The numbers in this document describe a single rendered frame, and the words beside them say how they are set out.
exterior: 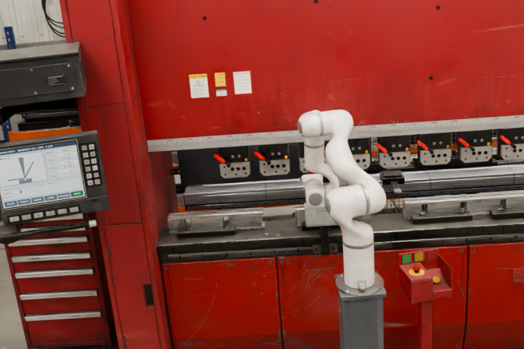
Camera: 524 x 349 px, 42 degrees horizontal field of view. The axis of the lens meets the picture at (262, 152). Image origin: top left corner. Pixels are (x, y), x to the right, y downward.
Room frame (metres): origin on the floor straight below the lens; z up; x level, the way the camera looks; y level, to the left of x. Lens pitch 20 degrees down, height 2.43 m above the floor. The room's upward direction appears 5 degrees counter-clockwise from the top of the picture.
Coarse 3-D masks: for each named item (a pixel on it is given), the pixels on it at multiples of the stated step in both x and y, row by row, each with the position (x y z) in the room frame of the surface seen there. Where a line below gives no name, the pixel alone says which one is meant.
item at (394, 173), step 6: (384, 174) 3.42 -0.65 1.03; (390, 174) 3.42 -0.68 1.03; (396, 174) 3.41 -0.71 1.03; (402, 174) 3.43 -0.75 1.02; (384, 180) 3.40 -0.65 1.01; (390, 180) 3.40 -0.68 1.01; (396, 180) 3.40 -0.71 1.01; (402, 180) 3.39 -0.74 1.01; (396, 186) 3.32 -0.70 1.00; (396, 192) 3.25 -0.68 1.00
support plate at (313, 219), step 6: (306, 204) 3.19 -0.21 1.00; (306, 210) 3.12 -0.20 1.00; (312, 210) 3.11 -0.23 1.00; (306, 216) 3.05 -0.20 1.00; (312, 216) 3.05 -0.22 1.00; (318, 216) 3.04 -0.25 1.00; (324, 216) 3.04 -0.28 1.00; (330, 216) 3.03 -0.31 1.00; (306, 222) 2.98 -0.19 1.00; (312, 222) 2.98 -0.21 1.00; (318, 222) 2.97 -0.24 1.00; (324, 222) 2.97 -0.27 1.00; (330, 222) 2.96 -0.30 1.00
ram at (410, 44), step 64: (128, 0) 3.22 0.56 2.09; (192, 0) 3.21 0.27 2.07; (256, 0) 3.20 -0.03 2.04; (320, 0) 3.19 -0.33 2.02; (384, 0) 3.17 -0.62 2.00; (448, 0) 3.16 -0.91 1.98; (512, 0) 3.15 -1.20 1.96; (192, 64) 3.21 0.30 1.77; (256, 64) 3.20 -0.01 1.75; (320, 64) 3.19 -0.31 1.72; (384, 64) 3.18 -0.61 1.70; (448, 64) 3.16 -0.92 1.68; (512, 64) 3.15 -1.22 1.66; (192, 128) 3.21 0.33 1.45; (256, 128) 3.20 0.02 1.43; (448, 128) 3.16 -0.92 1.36
